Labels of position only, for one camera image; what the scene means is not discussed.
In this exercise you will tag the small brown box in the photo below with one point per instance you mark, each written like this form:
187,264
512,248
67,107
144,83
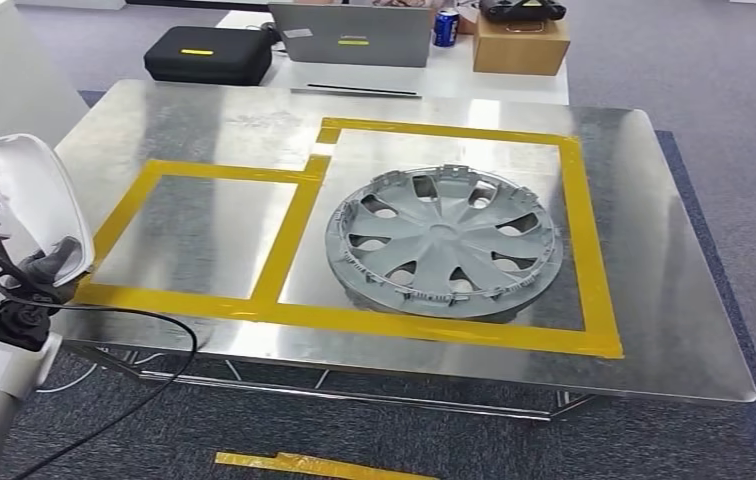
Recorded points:
467,21

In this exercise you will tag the cardboard box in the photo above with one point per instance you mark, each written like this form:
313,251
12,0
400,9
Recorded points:
520,48

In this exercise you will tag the stainless steel workbench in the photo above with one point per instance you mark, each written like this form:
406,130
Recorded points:
663,265
14,79

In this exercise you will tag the black zip case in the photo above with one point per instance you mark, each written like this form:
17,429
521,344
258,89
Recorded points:
209,66

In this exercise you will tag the grey plastic hubcap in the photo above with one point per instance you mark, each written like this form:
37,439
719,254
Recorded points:
441,238

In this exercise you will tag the white table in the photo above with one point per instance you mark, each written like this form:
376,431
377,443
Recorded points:
451,83

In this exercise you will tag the black bag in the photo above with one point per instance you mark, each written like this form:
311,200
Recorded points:
520,9

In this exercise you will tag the yellow tape outline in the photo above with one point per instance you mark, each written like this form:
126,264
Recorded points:
431,329

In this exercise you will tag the blue drink can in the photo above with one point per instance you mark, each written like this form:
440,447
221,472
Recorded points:
445,28

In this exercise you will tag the grey laptop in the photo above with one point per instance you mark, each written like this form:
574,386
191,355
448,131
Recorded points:
315,50

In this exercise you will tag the yellow floor tape strip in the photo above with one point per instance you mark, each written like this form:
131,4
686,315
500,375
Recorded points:
325,465

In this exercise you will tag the white plastic car body part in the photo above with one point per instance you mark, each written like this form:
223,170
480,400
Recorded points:
33,192

